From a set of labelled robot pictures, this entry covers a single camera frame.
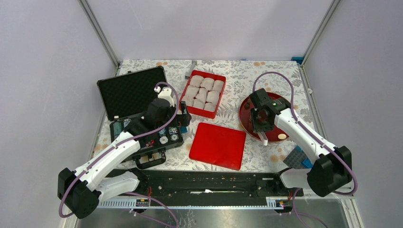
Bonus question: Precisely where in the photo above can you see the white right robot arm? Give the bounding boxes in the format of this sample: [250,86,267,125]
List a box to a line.
[249,89,354,197]

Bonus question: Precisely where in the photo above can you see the dark red round tray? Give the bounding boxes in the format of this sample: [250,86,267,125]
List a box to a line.
[238,92,291,143]

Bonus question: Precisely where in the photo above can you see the blue lego brick on baseplate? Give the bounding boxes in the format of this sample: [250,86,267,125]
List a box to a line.
[301,158,313,169]

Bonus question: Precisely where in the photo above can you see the red tin box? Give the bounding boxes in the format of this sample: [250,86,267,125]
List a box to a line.
[180,70,227,119]

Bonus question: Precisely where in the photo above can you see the white dome chocolate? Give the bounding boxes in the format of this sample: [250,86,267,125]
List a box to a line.
[278,133,288,140]

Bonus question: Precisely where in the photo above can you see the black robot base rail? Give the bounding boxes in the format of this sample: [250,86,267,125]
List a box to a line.
[104,168,305,209]

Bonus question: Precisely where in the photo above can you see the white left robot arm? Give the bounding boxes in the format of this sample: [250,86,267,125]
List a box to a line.
[57,83,191,219]

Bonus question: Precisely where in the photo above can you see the red tin lid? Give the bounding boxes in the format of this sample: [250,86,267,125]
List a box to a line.
[189,123,246,171]

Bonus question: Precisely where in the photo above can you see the grey lego baseplate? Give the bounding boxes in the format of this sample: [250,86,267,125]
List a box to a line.
[283,146,308,169]

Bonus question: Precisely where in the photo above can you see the black poker chip case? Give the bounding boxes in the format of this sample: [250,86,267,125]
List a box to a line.
[96,66,183,169]

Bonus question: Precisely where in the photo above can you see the silver tweezers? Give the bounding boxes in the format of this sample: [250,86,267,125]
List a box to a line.
[257,132,269,146]

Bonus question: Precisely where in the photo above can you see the grey metal bracket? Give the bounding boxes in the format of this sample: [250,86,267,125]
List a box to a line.
[184,60,197,79]

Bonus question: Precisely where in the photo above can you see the white paper cup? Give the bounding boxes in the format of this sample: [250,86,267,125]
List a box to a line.
[206,91,220,105]

